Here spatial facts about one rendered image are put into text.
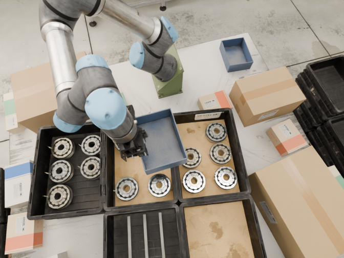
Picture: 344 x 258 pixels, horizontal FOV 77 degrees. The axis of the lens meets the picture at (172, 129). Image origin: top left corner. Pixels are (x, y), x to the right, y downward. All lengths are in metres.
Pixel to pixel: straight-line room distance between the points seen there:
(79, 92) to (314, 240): 0.98
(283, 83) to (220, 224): 0.79
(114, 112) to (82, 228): 0.87
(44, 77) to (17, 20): 2.02
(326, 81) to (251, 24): 1.22
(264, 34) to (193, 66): 1.49
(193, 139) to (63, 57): 0.67
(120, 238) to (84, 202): 0.22
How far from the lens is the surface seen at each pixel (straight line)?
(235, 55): 1.55
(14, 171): 1.32
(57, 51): 0.74
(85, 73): 0.53
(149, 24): 0.98
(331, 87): 1.97
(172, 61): 1.18
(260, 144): 1.29
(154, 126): 0.84
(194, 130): 1.10
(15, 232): 1.29
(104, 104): 0.45
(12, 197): 1.30
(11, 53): 3.00
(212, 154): 1.04
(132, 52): 1.11
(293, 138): 1.29
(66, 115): 0.60
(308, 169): 1.13
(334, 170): 1.29
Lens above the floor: 1.84
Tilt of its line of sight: 68 degrees down
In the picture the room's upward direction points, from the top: 1 degrees counter-clockwise
